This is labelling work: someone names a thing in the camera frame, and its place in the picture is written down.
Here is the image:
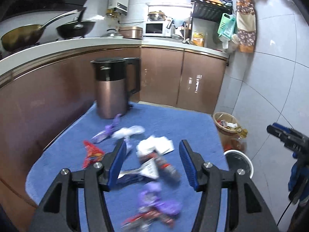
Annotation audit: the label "blue towel mat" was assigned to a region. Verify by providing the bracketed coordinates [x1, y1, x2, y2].
[25, 104, 228, 231]

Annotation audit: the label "copper rice cooker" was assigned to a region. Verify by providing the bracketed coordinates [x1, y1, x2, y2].
[118, 26, 143, 40]

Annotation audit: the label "amber oil bottle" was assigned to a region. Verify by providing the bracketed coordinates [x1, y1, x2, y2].
[224, 129, 248, 152]

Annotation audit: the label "brown kitchen cabinets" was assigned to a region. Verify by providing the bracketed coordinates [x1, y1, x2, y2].
[1, 41, 227, 231]

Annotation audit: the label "brass wok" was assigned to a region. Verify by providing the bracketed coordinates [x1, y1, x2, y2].
[1, 9, 79, 52]

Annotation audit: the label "white printed torn wrapper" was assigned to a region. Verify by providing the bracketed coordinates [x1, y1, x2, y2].
[118, 158, 159, 180]

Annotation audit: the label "white microwave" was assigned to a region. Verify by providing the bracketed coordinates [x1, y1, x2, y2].
[143, 20, 172, 38]

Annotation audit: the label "pot on microwave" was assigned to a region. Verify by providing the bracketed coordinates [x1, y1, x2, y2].
[148, 11, 166, 21]

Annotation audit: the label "copper black electric kettle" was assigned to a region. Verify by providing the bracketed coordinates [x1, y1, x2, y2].
[91, 57, 141, 119]

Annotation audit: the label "black frying pan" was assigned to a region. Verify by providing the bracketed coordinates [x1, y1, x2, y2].
[57, 7, 96, 39]

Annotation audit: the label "white rimmed trash can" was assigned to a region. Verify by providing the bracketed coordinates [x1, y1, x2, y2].
[224, 149, 254, 178]

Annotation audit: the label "glass pot lid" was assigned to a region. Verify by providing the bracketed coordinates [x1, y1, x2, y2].
[101, 28, 124, 38]

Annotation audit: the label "white plastic bag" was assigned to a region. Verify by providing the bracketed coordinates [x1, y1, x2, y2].
[112, 125, 145, 139]

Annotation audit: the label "green plastic bag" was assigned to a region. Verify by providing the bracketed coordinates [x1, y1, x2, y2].
[217, 13, 236, 42]

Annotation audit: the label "long purple twisted wrapper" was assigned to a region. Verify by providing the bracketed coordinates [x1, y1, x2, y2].
[91, 114, 121, 143]

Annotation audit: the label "small purple candy wrapper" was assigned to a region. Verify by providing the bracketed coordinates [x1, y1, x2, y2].
[124, 136, 132, 154]

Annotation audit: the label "floral hanging apron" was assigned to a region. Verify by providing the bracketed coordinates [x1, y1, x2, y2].
[236, 0, 257, 53]

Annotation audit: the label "red snack wrapper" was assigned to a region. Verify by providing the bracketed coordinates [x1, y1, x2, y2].
[82, 140, 105, 169]

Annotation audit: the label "yellow food package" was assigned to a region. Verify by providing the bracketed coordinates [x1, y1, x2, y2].
[192, 32, 205, 47]

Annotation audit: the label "white tissue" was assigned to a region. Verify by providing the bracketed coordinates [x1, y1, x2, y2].
[136, 136, 174, 157]

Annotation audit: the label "beige trash bin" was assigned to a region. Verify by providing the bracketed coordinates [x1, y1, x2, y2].
[212, 112, 242, 147]

